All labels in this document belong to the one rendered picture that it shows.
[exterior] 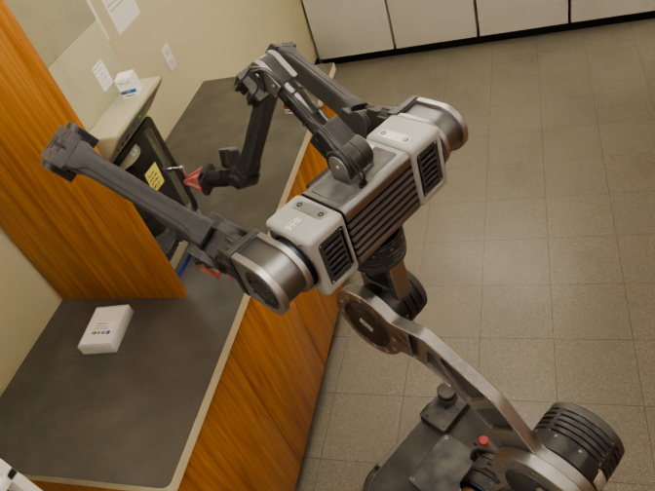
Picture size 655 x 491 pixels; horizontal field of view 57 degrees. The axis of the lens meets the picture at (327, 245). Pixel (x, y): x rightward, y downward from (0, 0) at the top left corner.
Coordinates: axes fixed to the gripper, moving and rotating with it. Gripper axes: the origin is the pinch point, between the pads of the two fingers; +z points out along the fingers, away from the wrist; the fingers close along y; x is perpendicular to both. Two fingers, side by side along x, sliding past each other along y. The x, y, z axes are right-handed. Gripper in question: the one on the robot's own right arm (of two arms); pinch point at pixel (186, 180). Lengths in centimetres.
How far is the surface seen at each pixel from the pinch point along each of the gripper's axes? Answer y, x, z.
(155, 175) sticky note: 8.1, -9.0, 4.1
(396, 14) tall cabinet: -285, 78, -21
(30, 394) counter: 72, 21, 34
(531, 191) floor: -118, 112, -111
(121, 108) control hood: 11.8, -36.4, 0.1
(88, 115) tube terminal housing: 18.9, -39.4, 5.8
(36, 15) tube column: 16, -67, 6
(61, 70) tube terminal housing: 18, -53, 6
